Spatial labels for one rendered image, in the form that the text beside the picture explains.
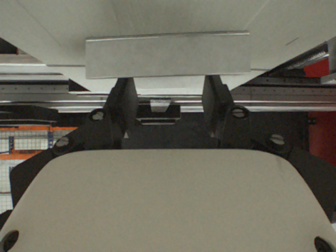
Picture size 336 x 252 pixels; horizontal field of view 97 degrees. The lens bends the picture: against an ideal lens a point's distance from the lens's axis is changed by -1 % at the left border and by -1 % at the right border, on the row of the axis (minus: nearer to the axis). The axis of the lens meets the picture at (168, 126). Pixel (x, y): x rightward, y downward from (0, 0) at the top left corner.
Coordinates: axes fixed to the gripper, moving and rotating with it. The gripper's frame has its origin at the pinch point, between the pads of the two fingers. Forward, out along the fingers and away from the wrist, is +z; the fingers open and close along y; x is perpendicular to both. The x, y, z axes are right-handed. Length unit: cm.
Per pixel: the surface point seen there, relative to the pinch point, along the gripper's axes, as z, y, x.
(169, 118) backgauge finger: 19.3, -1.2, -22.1
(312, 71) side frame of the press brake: 69, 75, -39
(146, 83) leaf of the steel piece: 5.0, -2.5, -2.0
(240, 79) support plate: 5.2, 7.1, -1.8
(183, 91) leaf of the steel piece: 7.3, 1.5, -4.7
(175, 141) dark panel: 34, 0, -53
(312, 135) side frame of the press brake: 43, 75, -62
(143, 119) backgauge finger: 19.1, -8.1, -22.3
